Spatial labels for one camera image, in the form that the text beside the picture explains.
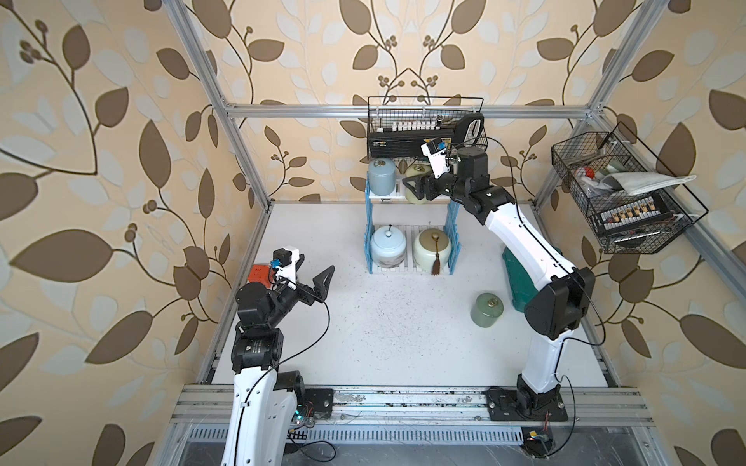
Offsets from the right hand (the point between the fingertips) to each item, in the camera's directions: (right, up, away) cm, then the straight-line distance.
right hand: (415, 172), depth 81 cm
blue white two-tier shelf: (+14, -15, +13) cm, 24 cm away
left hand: (-25, -24, -10) cm, 36 cm away
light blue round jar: (-7, -22, +11) cm, 25 cm away
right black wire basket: (+50, +3, +3) cm, 50 cm away
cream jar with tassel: (+6, -23, +11) cm, 26 cm away
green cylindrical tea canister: (+21, -39, +2) cm, 44 cm away
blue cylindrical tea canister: (-9, -1, -1) cm, 10 cm away
